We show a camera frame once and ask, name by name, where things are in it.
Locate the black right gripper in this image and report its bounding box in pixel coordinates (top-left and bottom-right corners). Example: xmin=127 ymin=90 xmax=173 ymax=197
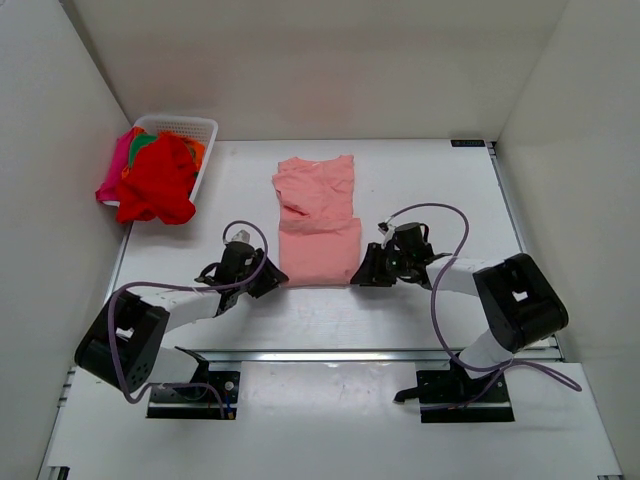
xmin=351 ymin=243 xmax=412 ymax=287

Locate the salmon pink polo shirt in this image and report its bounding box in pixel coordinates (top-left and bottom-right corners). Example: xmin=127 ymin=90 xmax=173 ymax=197
xmin=272 ymin=155 xmax=362 ymax=288

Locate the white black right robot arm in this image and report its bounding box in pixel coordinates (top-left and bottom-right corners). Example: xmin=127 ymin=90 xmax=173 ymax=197
xmin=350 ymin=222 xmax=569 ymax=410

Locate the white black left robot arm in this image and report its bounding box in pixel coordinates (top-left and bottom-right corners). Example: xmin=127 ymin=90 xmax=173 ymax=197
xmin=74 ymin=241 xmax=288 ymax=403

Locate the red t shirt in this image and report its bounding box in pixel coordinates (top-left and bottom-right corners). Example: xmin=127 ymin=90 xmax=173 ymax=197
xmin=116 ymin=135 xmax=198 ymax=225

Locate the dark label on table edge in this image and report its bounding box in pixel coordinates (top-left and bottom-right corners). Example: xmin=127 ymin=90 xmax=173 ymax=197
xmin=451 ymin=139 xmax=486 ymax=148

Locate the white plastic laundry basket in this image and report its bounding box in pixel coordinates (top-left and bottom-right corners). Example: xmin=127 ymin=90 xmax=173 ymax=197
xmin=132 ymin=114 xmax=220 ymax=206

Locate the magenta pink t shirt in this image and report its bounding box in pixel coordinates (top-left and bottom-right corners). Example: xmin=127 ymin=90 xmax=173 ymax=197
xmin=95 ymin=126 xmax=145 ymax=205

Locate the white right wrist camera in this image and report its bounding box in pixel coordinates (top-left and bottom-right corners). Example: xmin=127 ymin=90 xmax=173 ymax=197
xmin=378 ymin=219 xmax=396 ymax=247

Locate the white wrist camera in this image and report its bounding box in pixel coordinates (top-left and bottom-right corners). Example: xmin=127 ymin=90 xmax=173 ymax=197
xmin=223 ymin=229 xmax=251 ymax=245
xmin=378 ymin=219 xmax=396 ymax=247

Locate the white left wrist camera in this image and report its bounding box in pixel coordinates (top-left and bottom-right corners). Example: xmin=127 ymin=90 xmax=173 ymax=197
xmin=223 ymin=229 xmax=251 ymax=245

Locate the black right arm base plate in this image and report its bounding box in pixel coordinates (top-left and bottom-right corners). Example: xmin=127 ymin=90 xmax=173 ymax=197
xmin=393 ymin=369 xmax=515 ymax=424

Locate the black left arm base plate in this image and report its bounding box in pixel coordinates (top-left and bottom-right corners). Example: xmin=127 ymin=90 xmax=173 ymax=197
xmin=146 ymin=363 xmax=241 ymax=421

